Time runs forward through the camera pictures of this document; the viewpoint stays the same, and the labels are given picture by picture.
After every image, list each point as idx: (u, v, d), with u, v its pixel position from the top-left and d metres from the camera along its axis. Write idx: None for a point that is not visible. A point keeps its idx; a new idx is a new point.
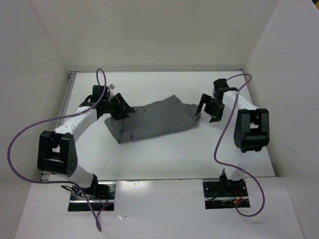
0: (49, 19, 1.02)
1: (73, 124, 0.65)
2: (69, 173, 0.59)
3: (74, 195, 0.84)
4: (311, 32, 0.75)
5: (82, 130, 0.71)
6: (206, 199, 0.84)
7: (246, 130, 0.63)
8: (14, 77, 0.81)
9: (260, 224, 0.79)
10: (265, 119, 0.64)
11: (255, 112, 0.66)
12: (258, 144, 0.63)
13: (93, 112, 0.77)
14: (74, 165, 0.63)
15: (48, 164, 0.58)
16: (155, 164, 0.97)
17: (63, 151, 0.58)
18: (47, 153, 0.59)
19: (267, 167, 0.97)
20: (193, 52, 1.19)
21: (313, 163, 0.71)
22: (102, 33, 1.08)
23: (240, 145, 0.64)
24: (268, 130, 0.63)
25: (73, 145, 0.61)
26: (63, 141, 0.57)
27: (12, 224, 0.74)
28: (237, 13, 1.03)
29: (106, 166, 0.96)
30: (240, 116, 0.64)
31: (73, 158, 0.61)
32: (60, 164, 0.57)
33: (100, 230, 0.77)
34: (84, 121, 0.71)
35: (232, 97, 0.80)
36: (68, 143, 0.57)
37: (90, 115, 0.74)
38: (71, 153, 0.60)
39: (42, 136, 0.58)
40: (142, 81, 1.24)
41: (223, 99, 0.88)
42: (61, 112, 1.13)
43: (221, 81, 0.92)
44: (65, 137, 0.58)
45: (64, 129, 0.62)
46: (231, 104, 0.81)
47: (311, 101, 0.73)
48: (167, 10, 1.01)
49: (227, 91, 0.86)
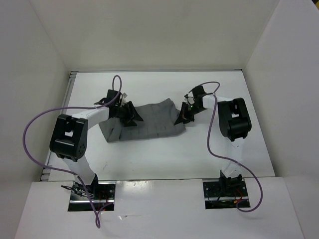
0: (49, 19, 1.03)
1: (87, 113, 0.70)
2: (77, 156, 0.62)
3: (74, 195, 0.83)
4: (311, 32, 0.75)
5: (93, 123, 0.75)
6: (206, 199, 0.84)
7: (230, 119, 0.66)
8: (14, 77, 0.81)
9: (261, 225, 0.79)
10: (244, 106, 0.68)
11: (233, 103, 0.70)
12: (242, 130, 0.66)
13: (106, 110, 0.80)
14: (82, 150, 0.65)
15: (59, 145, 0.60)
16: (155, 164, 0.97)
17: (76, 134, 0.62)
18: (60, 135, 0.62)
19: (267, 167, 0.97)
20: (192, 53, 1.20)
21: (313, 163, 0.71)
22: (102, 33, 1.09)
23: (228, 135, 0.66)
24: (248, 116, 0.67)
25: (84, 131, 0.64)
26: (78, 124, 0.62)
27: (12, 224, 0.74)
28: (237, 13, 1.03)
29: (106, 166, 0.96)
30: (220, 108, 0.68)
31: (83, 143, 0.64)
32: (70, 146, 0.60)
33: (98, 226, 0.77)
34: (97, 115, 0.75)
35: (210, 98, 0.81)
36: (82, 126, 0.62)
37: (104, 112, 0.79)
38: (82, 137, 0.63)
39: (60, 117, 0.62)
40: (142, 81, 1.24)
41: (203, 104, 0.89)
42: (64, 102, 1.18)
43: (200, 88, 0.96)
44: (80, 121, 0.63)
45: (79, 116, 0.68)
46: (211, 105, 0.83)
47: (312, 101, 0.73)
48: (167, 10, 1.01)
49: (204, 96, 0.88)
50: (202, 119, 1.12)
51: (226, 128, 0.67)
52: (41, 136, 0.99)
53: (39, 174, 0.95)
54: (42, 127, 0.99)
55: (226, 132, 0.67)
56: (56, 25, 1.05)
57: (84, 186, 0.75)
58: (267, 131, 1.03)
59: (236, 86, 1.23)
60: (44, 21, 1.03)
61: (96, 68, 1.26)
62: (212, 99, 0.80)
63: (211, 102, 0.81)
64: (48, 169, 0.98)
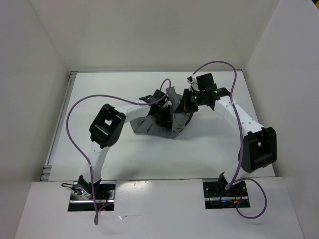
0: (49, 20, 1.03)
1: (128, 108, 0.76)
2: (108, 144, 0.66)
3: (74, 195, 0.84)
4: (311, 32, 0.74)
5: (133, 117, 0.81)
6: (206, 199, 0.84)
7: (256, 155, 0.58)
8: (14, 78, 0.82)
9: (261, 225, 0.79)
10: (272, 140, 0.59)
11: (260, 132, 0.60)
12: (265, 164, 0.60)
13: (147, 109, 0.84)
14: (114, 140, 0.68)
15: (97, 130, 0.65)
16: (155, 164, 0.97)
17: (113, 124, 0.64)
18: (100, 121, 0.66)
19: (267, 168, 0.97)
20: (192, 53, 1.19)
21: (313, 163, 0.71)
22: (102, 33, 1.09)
23: (248, 168, 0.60)
24: (274, 150, 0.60)
25: (121, 124, 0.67)
26: (116, 118, 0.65)
27: (12, 223, 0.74)
28: (237, 13, 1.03)
29: (106, 166, 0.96)
30: (248, 144, 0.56)
31: (116, 134, 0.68)
32: (105, 134, 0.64)
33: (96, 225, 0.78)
34: (137, 112, 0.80)
35: (229, 108, 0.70)
36: (119, 121, 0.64)
37: (145, 109, 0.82)
38: (117, 130, 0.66)
39: (104, 106, 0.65)
40: (142, 80, 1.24)
41: (215, 106, 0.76)
42: (66, 97, 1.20)
43: (208, 77, 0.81)
44: (119, 115, 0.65)
45: (120, 109, 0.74)
46: (228, 116, 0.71)
47: (312, 101, 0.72)
48: (167, 10, 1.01)
49: (218, 99, 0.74)
50: (202, 119, 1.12)
51: (247, 162, 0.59)
52: (42, 136, 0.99)
53: (39, 174, 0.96)
54: (42, 127, 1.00)
55: (246, 165, 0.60)
56: (56, 25, 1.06)
57: (93, 184, 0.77)
58: None
59: (236, 86, 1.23)
60: (44, 21, 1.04)
61: (96, 68, 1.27)
62: (233, 111, 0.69)
63: (230, 114, 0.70)
64: (48, 168, 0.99)
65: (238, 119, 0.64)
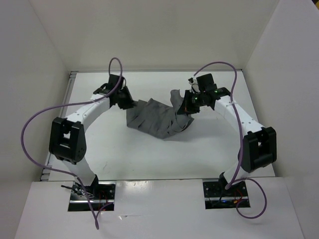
0: (49, 20, 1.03)
1: (84, 113, 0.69)
2: (77, 159, 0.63)
3: (74, 195, 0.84)
4: (311, 32, 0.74)
5: (93, 116, 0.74)
6: (206, 199, 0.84)
7: (256, 155, 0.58)
8: (15, 78, 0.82)
9: (261, 225, 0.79)
10: (272, 140, 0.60)
11: (260, 132, 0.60)
12: (264, 164, 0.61)
13: (106, 101, 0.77)
14: (81, 152, 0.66)
15: (58, 149, 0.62)
16: (155, 164, 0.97)
17: (73, 138, 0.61)
18: (58, 139, 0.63)
19: (267, 168, 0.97)
20: (192, 53, 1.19)
21: (313, 163, 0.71)
22: (102, 33, 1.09)
23: (247, 168, 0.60)
24: (274, 149, 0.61)
25: (82, 135, 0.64)
26: (73, 129, 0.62)
27: (12, 223, 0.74)
28: (237, 13, 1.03)
29: (106, 166, 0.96)
30: (248, 144, 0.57)
31: (81, 145, 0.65)
32: (68, 150, 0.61)
33: (98, 227, 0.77)
34: (96, 109, 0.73)
35: (229, 108, 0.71)
36: (78, 132, 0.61)
37: (104, 103, 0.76)
38: (80, 141, 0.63)
39: (55, 122, 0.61)
40: (142, 81, 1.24)
41: (215, 106, 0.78)
42: (66, 97, 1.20)
43: (208, 77, 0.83)
44: (75, 126, 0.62)
45: (75, 118, 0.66)
46: (228, 115, 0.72)
47: (312, 101, 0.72)
48: (167, 11, 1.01)
49: (218, 98, 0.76)
50: (201, 119, 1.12)
51: (246, 161, 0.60)
52: (42, 136, 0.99)
53: (39, 174, 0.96)
54: (42, 127, 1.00)
55: (246, 165, 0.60)
56: (56, 25, 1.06)
57: (83, 186, 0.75)
58: None
59: (236, 86, 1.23)
60: (44, 21, 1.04)
61: (96, 68, 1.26)
62: (232, 111, 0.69)
63: (229, 113, 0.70)
64: (48, 168, 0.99)
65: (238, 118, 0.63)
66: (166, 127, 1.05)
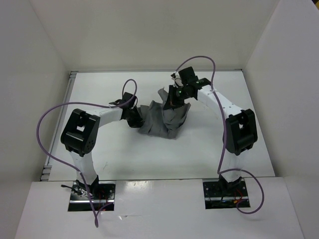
0: (49, 20, 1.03)
1: (101, 111, 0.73)
2: (84, 151, 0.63)
3: (74, 195, 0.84)
4: (311, 32, 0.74)
5: (106, 121, 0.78)
6: (206, 199, 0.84)
7: (238, 134, 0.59)
8: (15, 78, 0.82)
9: (261, 225, 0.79)
10: (252, 120, 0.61)
11: (240, 114, 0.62)
12: (248, 144, 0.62)
13: (119, 111, 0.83)
14: (90, 146, 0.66)
15: (69, 137, 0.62)
16: (155, 164, 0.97)
17: (87, 129, 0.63)
18: (72, 128, 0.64)
19: (267, 168, 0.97)
20: (192, 53, 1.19)
21: (313, 163, 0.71)
22: (102, 33, 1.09)
23: (233, 149, 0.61)
24: (255, 129, 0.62)
25: (95, 128, 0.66)
26: (90, 120, 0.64)
27: (12, 223, 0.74)
28: (237, 13, 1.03)
29: (106, 166, 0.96)
30: (230, 126, 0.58)
31: (92, 139, 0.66)
32: (79, 140, 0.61)
33: (96, 225, 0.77)
34: (110, 114, 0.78)
35: (210, 96, 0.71)
36: (93, 123, 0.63)
37: (117, 112, 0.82)
38: (92, 134, 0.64)
39: (74, 112, 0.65)
40: (142, 80, 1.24)
41: (198, 96, 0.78)
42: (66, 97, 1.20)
43: (189, 70, 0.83)
44: (92, 118, 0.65)
45: (93, 113, 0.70)
46: (210, 103, 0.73)
47: (312, 100, 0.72)
48: (166, 10, 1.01)
49: (200, 88, 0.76)
50: (202, 119, 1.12)
51: (231, 142, 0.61)
52: (42, 136, 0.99)
53: (39, 174, 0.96)
54: (42, 126, 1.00)
55: (232, 146, 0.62)
56: (55, 25, 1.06)
57: (86, 185, 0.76)
58: (268, 131, 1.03)
59: (236, 86, 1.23)
60: (44, 21, 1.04)
61: (96, 68, 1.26)
62: (214, 98, 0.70)
63: (212, 102, 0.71)
64: (48, 168, 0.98)
65: (219, 103, 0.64)
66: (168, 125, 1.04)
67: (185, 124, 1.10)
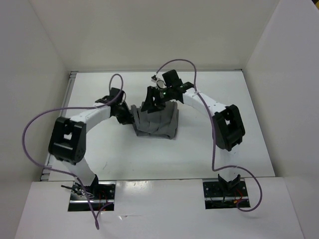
0: (49, 20, 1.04)
1: (86, 115, 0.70)
2: (76, 160, 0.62)
3: (74, 195, 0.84)
4: (311, 32, 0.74)
5: (94, 123, 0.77)
6: (206, 199, 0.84)
7: (227, 130, 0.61)
8: (15, 78, 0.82)
9: (261, 225, 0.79)
10: (238, 114, 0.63)
11: (226, 110, 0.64)
12: (238, 137, 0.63)
13: (107, 109, 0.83)
14: (81, 154, 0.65)
15: (57, 148, 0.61)
16: (155, 164, 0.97)
17: (75, 137, 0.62)
18: (59, 137, 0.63)
19: (267, 168, 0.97)
20: (192, 53, 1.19)
21: (313, 163, 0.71)
22: (101, 33, 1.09)
23: (225, 145, 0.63)
24: (241, 123, 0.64)
25: (82, 136, 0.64)
26: (76, 128, 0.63)
27: (12, 223, 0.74)
28: (237, 13, 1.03)
29: (106, 166, 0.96)
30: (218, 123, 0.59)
31: (81, 146, 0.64)
32: (69, 150, 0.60)
33: (97, 227, 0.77)
34: (98, 115, 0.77)
35: (195, 97, 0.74)
36: (80, 130, 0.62)
37: (105, 111, 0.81)
38: (81, 142, 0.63)
39: (58, 121, 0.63)
40: (141, 80, 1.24)
41: (184, 99, 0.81)
42: (66, 97, 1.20)
43: (172, 73, 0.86)
44: (78, 125, 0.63)
45: (79, 119, 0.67)
46: (196, 104, 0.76)
47: (311, 101, 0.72)
48: (166, 10, 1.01)
49: (184, 91, 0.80)
50: (200, 119, 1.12)
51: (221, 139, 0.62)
52: (42, 136, 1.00)
53: (39, 174, 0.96)
54: (42, 127, 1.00)
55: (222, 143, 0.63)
56: (55, 25, 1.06)
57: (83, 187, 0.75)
58: (268, 131, 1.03)
59: (236, 86, 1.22)
60: (44, 21, 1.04)
61: (95, 68, 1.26)
62: (198, 99, 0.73)
63: (196, 103, 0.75)
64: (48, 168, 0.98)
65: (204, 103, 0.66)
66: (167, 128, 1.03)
67: (184, 124, 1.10)
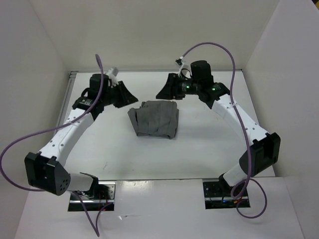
0: (49, 20, 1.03)
1: (61, 141, 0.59)
2: (60, 192, 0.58)
3: (74, 195, 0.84)
4: (311, 32, 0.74)
5: (76, 138, 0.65)
6: (206, 199, 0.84)
7: (259, 161, 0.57)
8: (15, 78, 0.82)
9: (261, 225, 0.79)
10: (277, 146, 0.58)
11: (265, 139, 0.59)
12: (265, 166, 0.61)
13: (88, 117, 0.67)
14: (66, 182, 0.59)
15: (38, 184, 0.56)
16: (155, 165, 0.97)
17: (50, 177, 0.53)
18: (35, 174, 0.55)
19: (267, 168, 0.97)
20: (192, 53, 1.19)
21: (313, 163, 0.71)
22: (101, 33, 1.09)
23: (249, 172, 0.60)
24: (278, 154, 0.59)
25: (60, 169, 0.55)
26: (48, 168, 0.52)
27: (12, 223, 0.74)
28: (237, 13, 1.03)
29: (106, 167, 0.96)
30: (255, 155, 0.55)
31: (64, 178, 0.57)
32: (49, 186, 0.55)
33: (98, 234, 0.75)
34: (77, 130, 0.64)
35: (231, 111, 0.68)
36: (53, 171, 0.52)
37: (86, 120, 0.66)
38: (61, 177, 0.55)
39: (27, 159, 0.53)
40: (142, 80, 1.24)
41: (214, 106, 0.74)
42: (66, 97, 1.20)
43: (204, 68, 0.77)
44: (50, 164, 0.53)
45: (50, 150, 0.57)
46: (228, 117, 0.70)
47: (311, 100, 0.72)
48: (166, 10, 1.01)
49: (218, 99, 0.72)
50: (198, 120, 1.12)
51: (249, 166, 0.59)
52: (42, 136, 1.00)
53: None
54: (42, 127, 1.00)
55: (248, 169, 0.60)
56: (55, 25, 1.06)
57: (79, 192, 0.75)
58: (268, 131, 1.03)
59: (236, 86, 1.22)
60: (43, 20, 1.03)
61: (95, 68, 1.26)
62: (234, 114, 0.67)
63: (230, 116, 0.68)
64: None
65: (242, 126, 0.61)
66: (167, 129, 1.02)
67: (184, 124, 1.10)
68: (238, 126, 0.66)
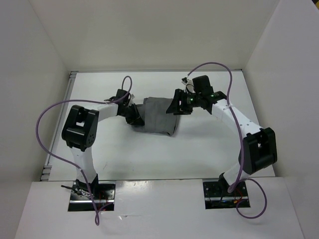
0: (49, 20, 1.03)
1: (98, 106, 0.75)
2: (86, 146, 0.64)
3: (74, 195, 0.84)
4: (311, 31, 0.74)
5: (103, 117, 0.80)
6: (206, 199, 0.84)
7: (256, 154, 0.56)
8: (15, 78, 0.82)
9: (261, 224, 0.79)
10: (272, 140, 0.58)
11: (259, 133, 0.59)
12: (266, 164, 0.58)
13: (115, 107, 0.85)
14: (92, 140, 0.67)
15: (70, 134, 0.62)
16: (155, 164, 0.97)
17: (87, 124, 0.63)
18: (72, 124, 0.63)
19: (267, 168, 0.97)
20: (192, 53, 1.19)
21: (312, 163, 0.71)
22: (101, 33, 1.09)
23: (249, 170, 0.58)
24: (275, 150, 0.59)
25: (95, 123, 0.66)
26: (89, 115, 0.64)
27: (12, 223, 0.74)
28: (237, 13, 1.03)
29: (106, 166, 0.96)
30: (248, 146, 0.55)
31: (92, 133, 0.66)
32: (80, 135, 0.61)
33: (97, 224, 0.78)
34: (107, 110, 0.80)
35: (227, 111, 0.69)
36: (93, 118, 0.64)
37: (113, 107, 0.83)
38: (92, 128, 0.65)
39: (73, 108, 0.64)
40: (141, 80, 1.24)
41: (212, 110, 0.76)
42: (66, 97, 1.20)
43: (204, 79, 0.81)
44: (91, 112, 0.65)
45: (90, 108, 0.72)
46: (226, 118, 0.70)
47: (312, 100, 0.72)
48: (166, 10, 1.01)
49: (215, 102, 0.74)
50: (199, 120, 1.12)
51: (247, 162, 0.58)
52: (42, 136, 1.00)
53: (39, 174, 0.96)
54: (42, 126, 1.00)
55: (247, 167, 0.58)
56: (55, 25, 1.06)
57: (87, 184, 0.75)
58: None
59: (236, 86, 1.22)
60: (43, 20, 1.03)
61: (95, 68, 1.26)
62: (230, 114, 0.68)
63: (228, 118, 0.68)
64: (48, 168, 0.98)
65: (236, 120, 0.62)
66: (166, 127, 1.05)
67: (184, 124, 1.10)
68: (234, 124, 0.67)
